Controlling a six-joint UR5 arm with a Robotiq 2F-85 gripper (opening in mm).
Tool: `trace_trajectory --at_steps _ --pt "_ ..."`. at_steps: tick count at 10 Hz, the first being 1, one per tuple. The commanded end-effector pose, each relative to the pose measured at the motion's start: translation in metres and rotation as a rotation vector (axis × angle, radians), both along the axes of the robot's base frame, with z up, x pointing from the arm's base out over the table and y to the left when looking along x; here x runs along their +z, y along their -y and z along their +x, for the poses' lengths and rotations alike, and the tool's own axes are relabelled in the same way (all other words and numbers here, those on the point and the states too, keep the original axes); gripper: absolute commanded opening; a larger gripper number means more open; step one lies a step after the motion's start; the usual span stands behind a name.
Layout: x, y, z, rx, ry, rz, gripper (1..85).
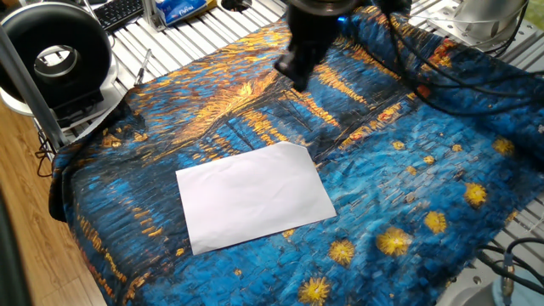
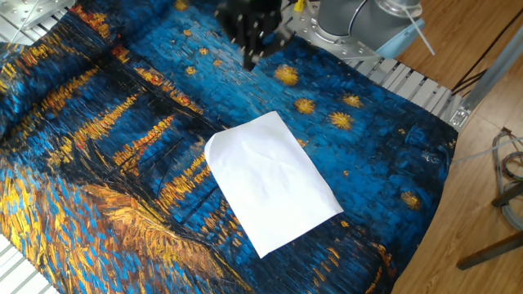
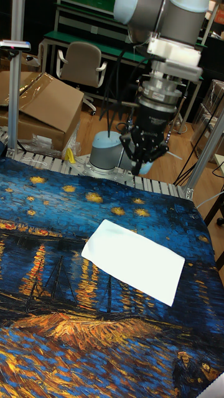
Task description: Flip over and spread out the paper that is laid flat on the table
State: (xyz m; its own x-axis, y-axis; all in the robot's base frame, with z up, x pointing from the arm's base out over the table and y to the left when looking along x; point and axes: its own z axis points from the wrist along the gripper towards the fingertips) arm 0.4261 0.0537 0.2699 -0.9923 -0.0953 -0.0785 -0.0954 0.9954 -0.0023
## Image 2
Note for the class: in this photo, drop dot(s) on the aluminium frame post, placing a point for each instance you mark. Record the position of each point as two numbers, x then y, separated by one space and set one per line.
490 73

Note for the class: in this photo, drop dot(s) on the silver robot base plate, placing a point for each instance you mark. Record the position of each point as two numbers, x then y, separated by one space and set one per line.
327 45

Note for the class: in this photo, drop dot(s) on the perforated aluminium plate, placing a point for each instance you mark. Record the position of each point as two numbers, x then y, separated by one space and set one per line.
24 10

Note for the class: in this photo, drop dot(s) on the white paper sheet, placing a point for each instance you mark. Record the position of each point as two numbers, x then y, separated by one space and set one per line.
269 183

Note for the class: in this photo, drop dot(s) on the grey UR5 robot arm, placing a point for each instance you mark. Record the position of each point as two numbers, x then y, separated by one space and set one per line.
339 16

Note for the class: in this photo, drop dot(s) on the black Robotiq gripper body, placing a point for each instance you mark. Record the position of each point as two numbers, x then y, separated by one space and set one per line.
257 20

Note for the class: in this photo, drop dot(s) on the white zip tie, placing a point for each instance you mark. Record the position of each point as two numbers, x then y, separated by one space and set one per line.
418 32

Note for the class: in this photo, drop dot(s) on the thin white tube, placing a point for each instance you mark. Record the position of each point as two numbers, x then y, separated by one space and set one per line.
482 153

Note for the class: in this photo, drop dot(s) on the starry night painting tablecloth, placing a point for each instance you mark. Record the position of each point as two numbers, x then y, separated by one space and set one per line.
367 163

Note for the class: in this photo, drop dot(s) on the small yellow clip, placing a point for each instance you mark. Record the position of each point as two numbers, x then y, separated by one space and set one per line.
299 5

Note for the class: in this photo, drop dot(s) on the dark wooden leg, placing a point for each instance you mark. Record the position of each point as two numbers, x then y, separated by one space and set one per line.
508 198
490 251

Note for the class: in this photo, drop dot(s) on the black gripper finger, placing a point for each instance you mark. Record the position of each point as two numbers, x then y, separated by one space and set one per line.
237 38
278 41

